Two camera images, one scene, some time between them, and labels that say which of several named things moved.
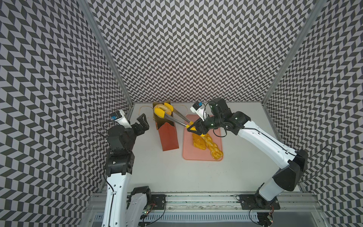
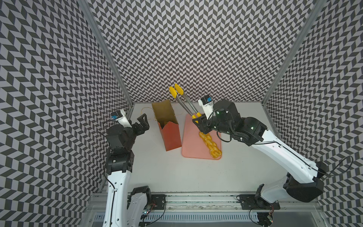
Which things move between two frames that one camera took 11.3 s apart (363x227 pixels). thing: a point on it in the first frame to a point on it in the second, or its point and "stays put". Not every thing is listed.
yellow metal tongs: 160,112 to 173,92
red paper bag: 167,130 stays put
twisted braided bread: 215,152 stays put
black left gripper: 142,123 stays put
